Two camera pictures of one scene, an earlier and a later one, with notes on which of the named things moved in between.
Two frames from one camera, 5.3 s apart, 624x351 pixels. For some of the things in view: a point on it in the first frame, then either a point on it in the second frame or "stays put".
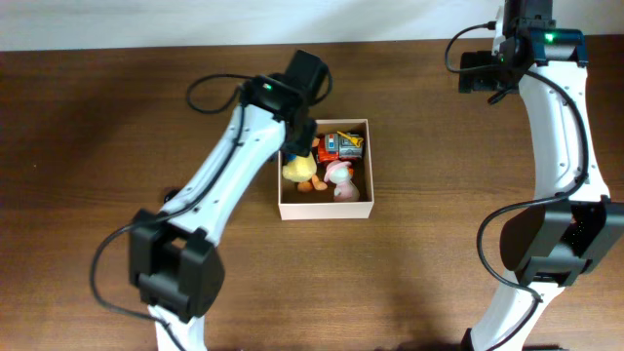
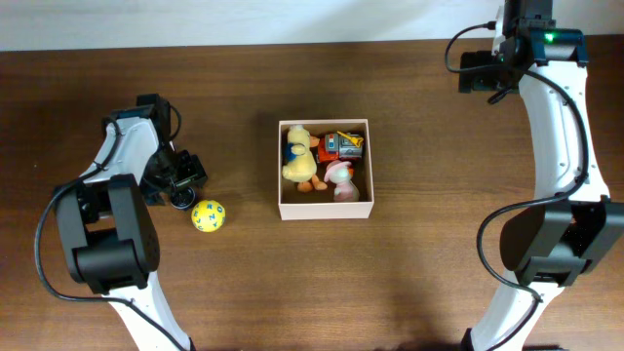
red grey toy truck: (333, 146) stays put
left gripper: (303, 142) to (198, 176)
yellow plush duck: (301, 169) stays put
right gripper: (477, 79) stays put
